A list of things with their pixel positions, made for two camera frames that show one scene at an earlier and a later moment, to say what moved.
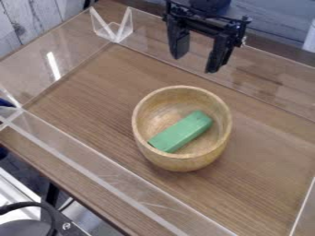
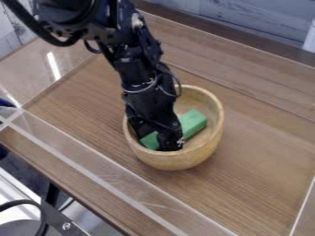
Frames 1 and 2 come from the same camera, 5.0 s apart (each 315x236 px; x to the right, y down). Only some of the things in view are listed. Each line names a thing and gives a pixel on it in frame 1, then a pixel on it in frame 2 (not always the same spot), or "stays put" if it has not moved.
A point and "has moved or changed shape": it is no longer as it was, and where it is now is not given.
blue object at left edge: x=4 y=102 stays put
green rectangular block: x=176 y=136 stays put
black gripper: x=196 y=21 -> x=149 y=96
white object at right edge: x=308 y=45 stays put
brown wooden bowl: x=180 y=125 has moved or changed shape
